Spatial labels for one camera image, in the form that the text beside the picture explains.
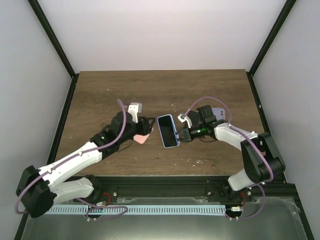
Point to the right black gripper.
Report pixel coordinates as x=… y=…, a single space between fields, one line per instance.
x=186 y=135

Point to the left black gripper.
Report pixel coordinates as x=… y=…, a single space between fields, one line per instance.
x=145 y=128

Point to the phone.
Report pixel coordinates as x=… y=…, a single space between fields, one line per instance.
x=168 y=132

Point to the pink phone case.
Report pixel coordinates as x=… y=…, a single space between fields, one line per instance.
x=141 y=139

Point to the purple phone case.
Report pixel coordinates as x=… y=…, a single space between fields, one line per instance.
x=219 y=113

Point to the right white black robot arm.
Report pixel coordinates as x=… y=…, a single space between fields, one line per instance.
x=262 y=160

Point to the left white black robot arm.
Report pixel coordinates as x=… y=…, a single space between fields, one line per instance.
x=41 y=188

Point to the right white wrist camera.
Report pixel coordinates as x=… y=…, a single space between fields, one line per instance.
x=185 y=119

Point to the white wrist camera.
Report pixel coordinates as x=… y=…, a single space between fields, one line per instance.
x=185 y=119
x=134 y=108

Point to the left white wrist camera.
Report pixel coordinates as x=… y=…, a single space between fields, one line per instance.
x=134 y=108

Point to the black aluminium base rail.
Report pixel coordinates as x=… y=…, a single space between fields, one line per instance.
x=213 y=188

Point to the left black frame post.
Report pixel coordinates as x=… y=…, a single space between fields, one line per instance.
x=44 y=22

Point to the black frame post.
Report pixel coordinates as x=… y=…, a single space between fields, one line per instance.
x=280 y=20
x=44 y=22

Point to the right black frame post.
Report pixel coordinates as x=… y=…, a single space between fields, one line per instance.
x=280 y=20

